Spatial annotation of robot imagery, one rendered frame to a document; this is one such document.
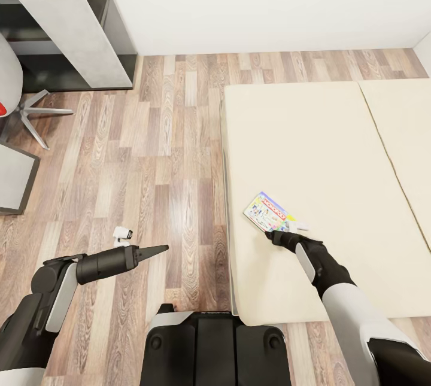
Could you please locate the board game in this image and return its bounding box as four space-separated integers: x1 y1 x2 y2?
243 192 296 233

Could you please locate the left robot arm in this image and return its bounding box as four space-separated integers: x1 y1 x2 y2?
0 226 169 386

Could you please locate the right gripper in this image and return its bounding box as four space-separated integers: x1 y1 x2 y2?
265 230 300 250

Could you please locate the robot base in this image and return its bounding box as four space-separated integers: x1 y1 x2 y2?
140 303 292 386

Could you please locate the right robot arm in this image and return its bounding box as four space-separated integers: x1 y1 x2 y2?
265 220 431 386

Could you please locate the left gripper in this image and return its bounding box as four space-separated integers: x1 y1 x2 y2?
97 245 169 279

